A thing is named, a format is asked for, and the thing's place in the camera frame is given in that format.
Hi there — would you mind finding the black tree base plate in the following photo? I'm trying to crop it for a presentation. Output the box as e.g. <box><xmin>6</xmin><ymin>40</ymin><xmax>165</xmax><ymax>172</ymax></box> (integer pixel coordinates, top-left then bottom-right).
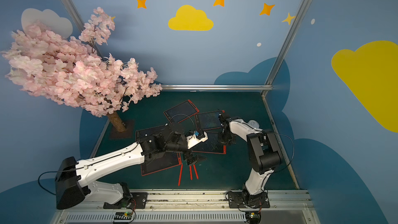
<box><xmin>109</xmin><ymin>120</ymin><xmax>135</xmax><ymax>140</ymax></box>

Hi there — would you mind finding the small circuit board left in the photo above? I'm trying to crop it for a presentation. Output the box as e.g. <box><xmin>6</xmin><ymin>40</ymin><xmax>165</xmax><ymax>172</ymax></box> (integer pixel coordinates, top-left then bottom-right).
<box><xmin>113</xmin><ymin>212</ymin><xmax>135</xmax><ymax>224</ymax></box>

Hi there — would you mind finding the small circuit board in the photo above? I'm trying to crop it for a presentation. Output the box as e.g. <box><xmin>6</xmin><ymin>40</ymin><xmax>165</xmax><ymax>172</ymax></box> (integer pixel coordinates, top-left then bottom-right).
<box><xmin>245</xmin><ymin>212</ymin><xmax>261</xmax><ymax>224</ymax></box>
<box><xmin>113</xmin><ymin>212</ymin><xmax>135</xmax><ymax>224</ymax></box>

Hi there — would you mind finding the small circuit board right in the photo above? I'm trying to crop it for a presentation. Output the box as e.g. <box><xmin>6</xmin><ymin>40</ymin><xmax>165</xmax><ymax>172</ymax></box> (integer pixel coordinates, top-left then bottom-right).
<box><xmin>245</xmin><ymin>212</ymin><xmax>261</xmax><ymax>224</ymax></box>

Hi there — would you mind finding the red tablet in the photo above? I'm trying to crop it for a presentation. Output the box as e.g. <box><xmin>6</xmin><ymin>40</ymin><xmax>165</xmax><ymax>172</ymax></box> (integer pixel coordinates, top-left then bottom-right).
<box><xmin>192</xmin><ymin>131</ymin><xmax>227</xmax><ymax>155</ymax></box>
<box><xmin>164</xmin><ymin>100</ymin><xmax>200</xmax><ymax>123</ymax></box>
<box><xmin>141</xmin><ymin>152</ymin><xmax>182</xmax><ymax>176</ymax></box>
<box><xmin>135</xmin><ymin>124</ymin><xmax>168</xmax><ymax>142</ymax></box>
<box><xmin>194</xmin><ymin>110</ymin><xmax>225</xmax><ymax>130</ymax></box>

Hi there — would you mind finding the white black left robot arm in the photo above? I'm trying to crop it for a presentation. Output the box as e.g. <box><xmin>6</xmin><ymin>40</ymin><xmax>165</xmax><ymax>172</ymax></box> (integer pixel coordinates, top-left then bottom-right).
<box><xmin>55</xmin><ymin>123</ymin><xmax>208</xmax><ymax>210</ymax></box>

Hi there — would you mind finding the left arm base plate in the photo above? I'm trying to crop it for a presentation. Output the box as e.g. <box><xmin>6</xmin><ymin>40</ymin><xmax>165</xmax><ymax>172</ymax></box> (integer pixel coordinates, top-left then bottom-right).
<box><xmin>103</xmin><ymin>192</ymin><xmax>148</xmax><ymax>209</ymax></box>

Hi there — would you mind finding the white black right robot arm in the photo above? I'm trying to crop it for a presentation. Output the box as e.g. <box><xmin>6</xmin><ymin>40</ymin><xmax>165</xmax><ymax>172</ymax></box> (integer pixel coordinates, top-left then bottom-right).
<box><xmin>219</xmin><ymin>113</ymin><xmax>283</xmax><ymax>208</ymax></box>

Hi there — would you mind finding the pink cherry blossom tree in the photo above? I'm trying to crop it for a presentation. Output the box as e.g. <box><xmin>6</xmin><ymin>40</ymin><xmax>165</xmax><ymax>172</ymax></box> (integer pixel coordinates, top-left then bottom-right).
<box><xmin>2</xmin><ymin>8</ymin><xmax>162</xmax><ymax>132</ymax></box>

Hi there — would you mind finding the silver tin can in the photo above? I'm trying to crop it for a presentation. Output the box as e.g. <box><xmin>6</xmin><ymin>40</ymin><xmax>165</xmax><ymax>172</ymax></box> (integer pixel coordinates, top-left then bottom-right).
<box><xmin>248</xmin><ymin>120</ymin><xmax>260</xmax><ymax>129</ymax></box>

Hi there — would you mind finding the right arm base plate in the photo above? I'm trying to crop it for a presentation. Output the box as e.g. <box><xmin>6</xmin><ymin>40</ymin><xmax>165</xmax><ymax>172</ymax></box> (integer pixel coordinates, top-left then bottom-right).
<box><xmin>226</xmin><ymin>191</ymin><xmax>270</xmax><ymax>209</ymax></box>

